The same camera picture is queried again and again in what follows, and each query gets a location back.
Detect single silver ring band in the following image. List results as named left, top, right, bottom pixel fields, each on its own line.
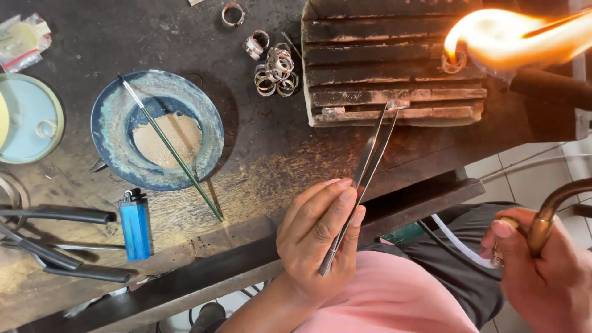
left=220, top=2, right=245, bottom=27

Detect glowing heated ring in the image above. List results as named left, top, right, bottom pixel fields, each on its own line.
left=441, top=45, right=469, bottom=75

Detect light blue round container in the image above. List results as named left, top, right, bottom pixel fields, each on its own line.
left=0, top=73, right=65, bottom=165

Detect charred soldering block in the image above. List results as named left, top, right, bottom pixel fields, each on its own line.
left=301, top=0, right=487, bottom=128

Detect clear plastic bag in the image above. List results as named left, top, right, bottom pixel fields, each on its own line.
left=0, top=12, right=53, bottom=74

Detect pile of silver rings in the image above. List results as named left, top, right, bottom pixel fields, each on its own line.
left=253, top=42, right=300, bottom=98

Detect white hose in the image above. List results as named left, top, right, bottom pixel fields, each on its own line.
left=430, top=213, right=498, bottom=269

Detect brass blow torch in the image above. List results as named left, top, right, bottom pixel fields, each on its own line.
left=493, top=178, right=592, bottom=268

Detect grey metal hoop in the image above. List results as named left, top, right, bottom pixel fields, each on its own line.
left=0, top=171, right=30, bottom=210

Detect green handled brush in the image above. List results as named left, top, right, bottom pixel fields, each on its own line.
left=117, top=73, right=225, bottom=222

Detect person's right hand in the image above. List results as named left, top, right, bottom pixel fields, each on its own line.
left=479, top=208, right=592, bottom=333

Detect white cable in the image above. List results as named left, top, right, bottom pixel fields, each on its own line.
left=478, top=141, right=592, bottom=182

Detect green object under bench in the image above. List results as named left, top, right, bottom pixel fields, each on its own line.
left=381, top=221, right=425, bottom=246

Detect black hose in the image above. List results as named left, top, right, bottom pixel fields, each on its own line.
left=416, top=219, right=503, bottom=281

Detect person's left hand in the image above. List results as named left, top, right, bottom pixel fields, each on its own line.
left=276, top=178, right=367, bottom=309

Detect wide silver ring pair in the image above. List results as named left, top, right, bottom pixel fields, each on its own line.
left=242, top=30, right=271, bottom=61

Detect black round object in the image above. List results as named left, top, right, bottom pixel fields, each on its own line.
left=189, top=302, right=228, bottom=333

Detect black handled pliers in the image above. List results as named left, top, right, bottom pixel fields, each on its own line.
left=0, top=208, right=133, bottom=284

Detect blue ceramic dish with powder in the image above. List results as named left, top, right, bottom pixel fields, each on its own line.
left=90, top=69, right=225, bottom=191

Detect blue lighter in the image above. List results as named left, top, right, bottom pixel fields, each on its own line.
left=118, top=188, right=152, bottom=262

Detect long steel tweezers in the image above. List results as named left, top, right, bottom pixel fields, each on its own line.
left=318, top=101, right=401, bottom=278

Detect pink shirt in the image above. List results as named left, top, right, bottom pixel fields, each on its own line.
left=294, top=238, right=479, bottom=333

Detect thin silver ring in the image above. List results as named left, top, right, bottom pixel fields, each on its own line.
left=35, top=120, right=58, bottom=140

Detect small pointed metal tool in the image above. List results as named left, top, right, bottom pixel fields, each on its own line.
left=87, top=157, right=109, bottom=175

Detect dark grey trousers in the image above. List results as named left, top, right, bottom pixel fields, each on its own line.
left=398, top=202, right=523, bottom=330

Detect thin metal wire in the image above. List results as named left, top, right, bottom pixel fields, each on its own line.
left=281, top=31, right=302, bottom=59

